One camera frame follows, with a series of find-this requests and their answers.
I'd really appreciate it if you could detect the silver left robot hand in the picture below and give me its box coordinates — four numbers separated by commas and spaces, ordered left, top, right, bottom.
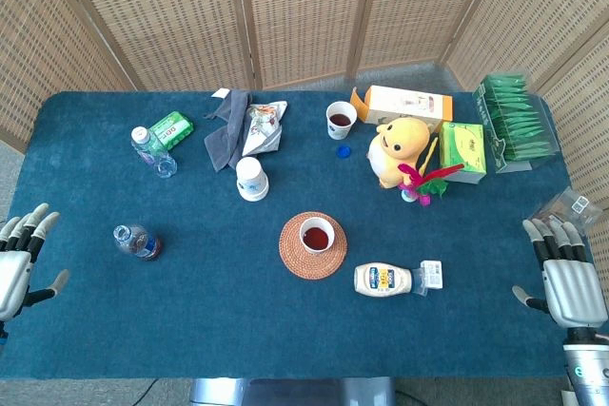
0, 203, 71, 323

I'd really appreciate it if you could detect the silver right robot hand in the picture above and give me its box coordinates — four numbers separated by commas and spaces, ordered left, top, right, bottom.
512, 217, 609, 330

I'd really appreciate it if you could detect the bottle of brown tea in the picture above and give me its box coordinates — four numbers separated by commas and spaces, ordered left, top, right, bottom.
112, 223, 163, 262

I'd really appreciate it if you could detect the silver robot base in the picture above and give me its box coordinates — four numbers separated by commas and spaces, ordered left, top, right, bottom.
188, 377, 396, 406

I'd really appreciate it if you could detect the clear water bottle white cap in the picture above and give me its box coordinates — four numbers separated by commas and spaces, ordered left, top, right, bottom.
130, 126, 178, 180

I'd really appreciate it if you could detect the white mayonnaise squeeze bottle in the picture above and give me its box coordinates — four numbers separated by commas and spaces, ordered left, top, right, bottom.
353, 261, 427, 297

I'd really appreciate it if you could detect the paper cup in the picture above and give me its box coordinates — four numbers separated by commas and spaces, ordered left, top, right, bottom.
325, 101, 359, 142
299, 216, 336, 255

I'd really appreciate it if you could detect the clear plastic box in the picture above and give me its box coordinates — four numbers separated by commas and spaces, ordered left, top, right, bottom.
529, 185, 604, 236

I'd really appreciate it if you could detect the small white labelled box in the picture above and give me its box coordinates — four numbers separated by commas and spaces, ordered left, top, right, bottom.
420, 260, 444, 291

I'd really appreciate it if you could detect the box of green tea sachets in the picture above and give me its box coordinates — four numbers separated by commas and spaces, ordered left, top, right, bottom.
471, 73, 561, 175

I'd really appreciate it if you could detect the green tissue box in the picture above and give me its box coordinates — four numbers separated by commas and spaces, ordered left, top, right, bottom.
438, 121, 488, 185

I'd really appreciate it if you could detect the blue table cloth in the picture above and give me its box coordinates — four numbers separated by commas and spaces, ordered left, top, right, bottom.
0, 90, 596, 381

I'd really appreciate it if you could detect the colourful feather shuttlecock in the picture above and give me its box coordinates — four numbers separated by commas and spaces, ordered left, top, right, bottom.
397, 136, 465, 207

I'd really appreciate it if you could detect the green tissue pack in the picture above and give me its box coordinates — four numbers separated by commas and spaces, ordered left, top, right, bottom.
148, 110, 195, 150

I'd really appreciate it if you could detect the yellow plush toy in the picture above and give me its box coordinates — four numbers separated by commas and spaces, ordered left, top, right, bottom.
366, 116, 432, 189

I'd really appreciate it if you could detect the grey cloth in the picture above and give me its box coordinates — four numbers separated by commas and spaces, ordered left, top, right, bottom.
203, 88, 253, 173

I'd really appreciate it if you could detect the orange and white carton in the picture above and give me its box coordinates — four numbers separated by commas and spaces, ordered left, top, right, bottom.
349, 85, 454, 134

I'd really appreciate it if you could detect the stack of inverted paper cups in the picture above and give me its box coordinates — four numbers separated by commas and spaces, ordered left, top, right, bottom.
235, 156, 270, 203

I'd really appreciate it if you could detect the round woven rattan coaster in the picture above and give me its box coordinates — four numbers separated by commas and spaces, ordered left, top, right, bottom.
278, 211, 349, 281

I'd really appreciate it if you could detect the crumpled white snack bag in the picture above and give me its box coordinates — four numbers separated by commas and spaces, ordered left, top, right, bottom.
241, 100, 289, 158

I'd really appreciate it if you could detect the woven bamboo folding screen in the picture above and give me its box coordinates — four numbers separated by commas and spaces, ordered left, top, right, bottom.
0, 0, 609, 212

